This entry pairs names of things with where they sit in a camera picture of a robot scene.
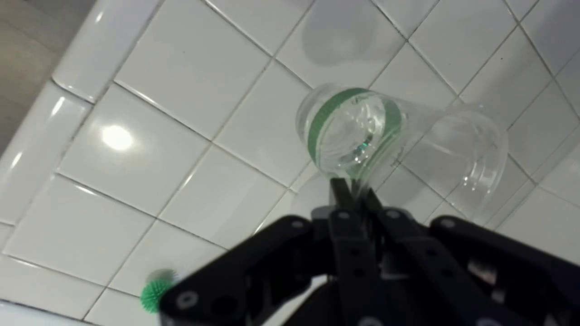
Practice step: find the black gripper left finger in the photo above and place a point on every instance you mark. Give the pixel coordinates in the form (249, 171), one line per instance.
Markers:
(273, 255)

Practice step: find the clear plastic cup green band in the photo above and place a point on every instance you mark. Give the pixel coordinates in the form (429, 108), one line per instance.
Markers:
(423, 146)

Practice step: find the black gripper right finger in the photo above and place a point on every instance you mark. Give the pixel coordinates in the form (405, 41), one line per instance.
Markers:
(483, 260)

